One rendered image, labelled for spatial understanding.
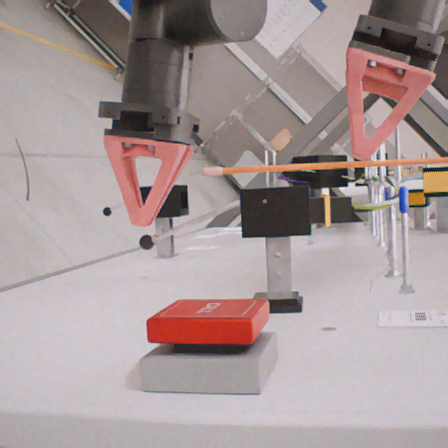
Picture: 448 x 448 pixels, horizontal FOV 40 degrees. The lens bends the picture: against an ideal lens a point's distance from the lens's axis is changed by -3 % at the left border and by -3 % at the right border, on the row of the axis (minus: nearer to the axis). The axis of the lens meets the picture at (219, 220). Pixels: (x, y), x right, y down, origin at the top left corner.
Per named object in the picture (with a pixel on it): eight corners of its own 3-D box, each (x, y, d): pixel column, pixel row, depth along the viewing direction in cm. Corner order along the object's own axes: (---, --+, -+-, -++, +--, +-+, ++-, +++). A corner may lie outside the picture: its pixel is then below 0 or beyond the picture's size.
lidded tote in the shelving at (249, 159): (226, 169, 750) (245, 150, 743) (232, 169, 791) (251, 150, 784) (261, 205, 745) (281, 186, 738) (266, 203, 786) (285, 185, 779)
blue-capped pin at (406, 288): (396, 291, 51) (392, 186, 50) (414, 290, 50) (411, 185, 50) (398, 294, 49) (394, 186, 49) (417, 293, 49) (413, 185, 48)
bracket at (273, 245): (268, 290, 55) (265, 233, 55) (295, 289, 55) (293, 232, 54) (264, 299, 50) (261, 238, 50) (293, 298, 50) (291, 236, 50)
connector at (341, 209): (293, 221, 53) (292, 198, 53) (349, 219, 53) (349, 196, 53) (295, 223, 50) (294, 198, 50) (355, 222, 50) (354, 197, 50)
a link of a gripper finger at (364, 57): (398, 171, 52) (431, 64, 51) (407, 169, 45) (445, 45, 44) (321, 147, 53) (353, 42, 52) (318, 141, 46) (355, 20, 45)
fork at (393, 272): (384, 278, 58) (377, 125, 57) (382, 275, 59) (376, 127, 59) (405, 277, 57) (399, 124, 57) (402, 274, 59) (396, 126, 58)
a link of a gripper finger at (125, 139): (189, 226, 58) (200, 125, 57) (171, 233, 51) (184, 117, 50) (119, 217, 59) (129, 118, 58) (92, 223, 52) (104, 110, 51)
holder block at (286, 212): (247, 234, 55) (244, 188, 55) (311, 231, 54) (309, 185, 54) (241, 238, 51) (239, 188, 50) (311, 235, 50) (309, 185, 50)
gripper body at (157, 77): (199, 139, 58) (208, 60, 57) (174, 131, 48) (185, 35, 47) (132, 132, 59) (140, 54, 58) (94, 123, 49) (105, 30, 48)
